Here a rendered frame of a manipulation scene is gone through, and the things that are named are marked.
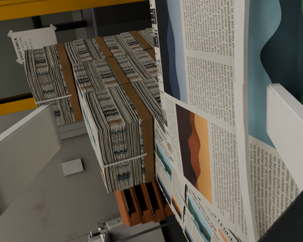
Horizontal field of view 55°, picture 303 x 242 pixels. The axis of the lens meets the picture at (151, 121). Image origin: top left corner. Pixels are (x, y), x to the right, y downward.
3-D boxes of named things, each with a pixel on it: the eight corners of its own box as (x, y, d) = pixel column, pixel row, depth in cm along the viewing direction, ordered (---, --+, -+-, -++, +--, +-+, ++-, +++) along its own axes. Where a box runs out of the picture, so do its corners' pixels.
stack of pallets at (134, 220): (155, 129, 423) (100, 144, 401) (169, 114, 350) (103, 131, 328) (179, 206, 401) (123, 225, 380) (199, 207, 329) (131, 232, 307)
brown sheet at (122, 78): (134, 141, 159) (126, 143, 158) (119, 112, 180) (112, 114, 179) (129, 82, 135) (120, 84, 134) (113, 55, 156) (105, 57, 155)
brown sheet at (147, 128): (154, 181, 137) (145, 184, 136) (134, 142, 158) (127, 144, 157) (152, 117, 113) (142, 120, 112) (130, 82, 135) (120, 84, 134)
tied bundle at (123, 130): (156, 181, 137) (107, 196, 131) (135, 142, 159) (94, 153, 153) (154, 117, 114) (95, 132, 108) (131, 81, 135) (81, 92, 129)
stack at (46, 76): (235, 84, 203) (44, 131, 168) (213, 66, 225) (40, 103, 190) (245, 30, 178) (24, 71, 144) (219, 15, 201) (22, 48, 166)
